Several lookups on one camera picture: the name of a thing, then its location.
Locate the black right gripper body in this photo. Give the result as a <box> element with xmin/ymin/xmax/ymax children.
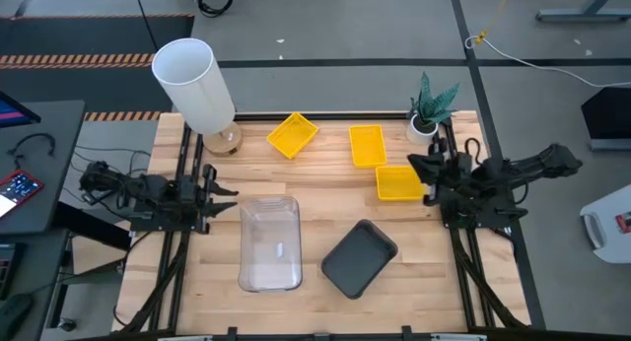
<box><xmin>424</xmin><ymin>136</ymin><xmax>475</xmax><ymax>207</ymax></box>

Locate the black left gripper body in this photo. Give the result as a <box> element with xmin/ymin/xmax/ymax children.
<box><xmin>176</xmin><ymin>164</ymin><xmax>219</xmax><ymax>235</ymax></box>

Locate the yellow mesh plastic basket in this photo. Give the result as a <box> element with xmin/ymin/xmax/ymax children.
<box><xmin>266</xmin><ymin>111</ymin><xmax>319</xmax><ymax>161</ymax></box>
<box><xmin>348</xmin><ymin>124</ymin><xmax>388</xmax><ymax>169</ymax></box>
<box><xmin>375</xmin><ymin>165</ymin><xmax>428</xmax><ymax>202</ymax></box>

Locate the green plant in white pot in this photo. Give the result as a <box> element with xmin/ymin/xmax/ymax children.
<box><xmin>405</xmin><ymin>72</ymin><xmax>461</xmax><ymax>147</ymax></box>

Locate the white shade table lamp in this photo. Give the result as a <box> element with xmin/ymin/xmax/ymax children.
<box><xmin>151</xmin><ymin>37</ymin><xmax>244</xmax><ymax>158</ymax></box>

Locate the dark grey desk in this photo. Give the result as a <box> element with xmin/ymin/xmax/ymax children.
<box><xmin>0</xmin><ymin>100</ymin><xmax>86</xmax><ymax>237</ymax></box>

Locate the white plastic stool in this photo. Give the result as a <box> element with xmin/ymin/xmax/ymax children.
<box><xmin>579</xmin><ymin>182</ymin><xmax>631</xmax><ymax>265</ymax></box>

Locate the black box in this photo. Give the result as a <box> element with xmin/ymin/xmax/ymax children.
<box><xmin>581</xmin><ymin>87</ymin><xmax>631</xmax><ymax>152</ymax></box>

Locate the red tablet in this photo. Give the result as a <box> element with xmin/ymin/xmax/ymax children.
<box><xmin>0</xmin><ymin>169</ymin><xmax>44</xmax><ymax>219</ymax></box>

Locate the black hazard striped floor mat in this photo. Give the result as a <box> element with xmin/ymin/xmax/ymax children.
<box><xmin>0</xmin><ymin>14</ymin><xmax>196</xmax><ymax>123</ymax></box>

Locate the computer monitor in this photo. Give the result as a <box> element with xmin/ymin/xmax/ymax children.
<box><xmin>0</xmin><ymin>90</ymin><xmax>41</xmax><ymax>129</ymax></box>

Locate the grey table leg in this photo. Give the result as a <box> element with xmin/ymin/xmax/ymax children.
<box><xmin>535</xmin><ymin>0</ymin><xmax>631</xmax><ymax>24</ymax></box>

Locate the white floor cable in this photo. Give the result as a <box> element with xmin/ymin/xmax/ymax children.
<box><xmin>463</xmin><ymin>34</ymin><xmax>631</xmax><ymax>89</ymax></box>

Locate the yellow rope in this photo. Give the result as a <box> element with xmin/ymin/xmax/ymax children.
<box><xmin>474</xmin><ymin>0</ymin><xmax>515</xmax><ymax>44</ymax></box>

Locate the black cable on desk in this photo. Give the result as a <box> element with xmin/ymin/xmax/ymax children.
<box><xmin>7</xmin><ymin>132</ymin><xmax>56</xmax><ymax>160</ymax></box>

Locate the coiled black cable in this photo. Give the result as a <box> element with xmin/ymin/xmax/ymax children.
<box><xmin>197</xmin><ymin>0</ymin><xmax>235</xmax><ymax>19</ymax></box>

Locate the thin black floor cable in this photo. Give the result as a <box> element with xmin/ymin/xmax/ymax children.
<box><xmin>131</xmin><ymin>0</ymin><xmax>160</xmax><ymax>52</ymax></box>

